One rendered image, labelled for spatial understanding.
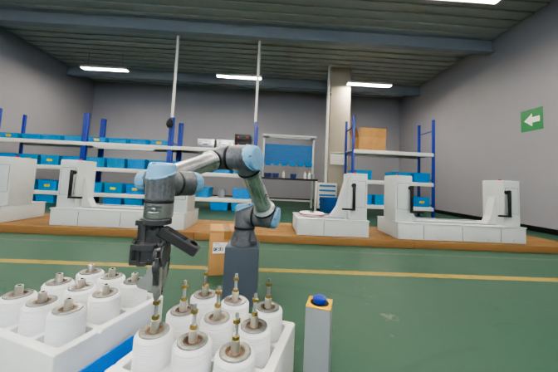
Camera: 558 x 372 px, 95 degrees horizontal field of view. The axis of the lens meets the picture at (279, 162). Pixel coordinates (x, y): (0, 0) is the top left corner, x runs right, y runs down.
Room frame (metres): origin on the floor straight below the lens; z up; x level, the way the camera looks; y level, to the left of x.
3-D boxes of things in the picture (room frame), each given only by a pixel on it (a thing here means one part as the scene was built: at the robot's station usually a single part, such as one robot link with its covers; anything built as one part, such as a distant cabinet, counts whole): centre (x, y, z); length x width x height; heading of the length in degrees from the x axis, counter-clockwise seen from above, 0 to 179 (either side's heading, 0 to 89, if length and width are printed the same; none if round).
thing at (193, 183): (0.81, 0.30, 0.64); 0.11 x 0.11 x 0.08; 70
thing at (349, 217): (3.18, -0.63, 0.45); 0.82 x 0.57 x 0.74; 92
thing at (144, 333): (0.71, 0.31, 0.25); 0.08 x 0.08 x 0.01
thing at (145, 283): (0.69, 0.33, 0.38); 0.06 x 0.03 x 0.09; 95
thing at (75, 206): (3.11, 1.74, 0.45); 1.45 x 0.57 x 0.74; 92
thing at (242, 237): (1.48, 0.18, 0.35); 0.15 x 0.15 x 0.10
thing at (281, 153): (6.57, -0.25, 0.94); 1.40 x 0.70 x 1.89; 92
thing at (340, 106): (7.34, -1.65, 2.00); 0.56 x 0.56 x 4.00; 2
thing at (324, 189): (6.54, -1.20, 0.35); 0.57 x 0.47 x 0.69; 2
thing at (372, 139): (5.89, -2.02, 1.70); 0.71 x 0.54 x 0.51; 95
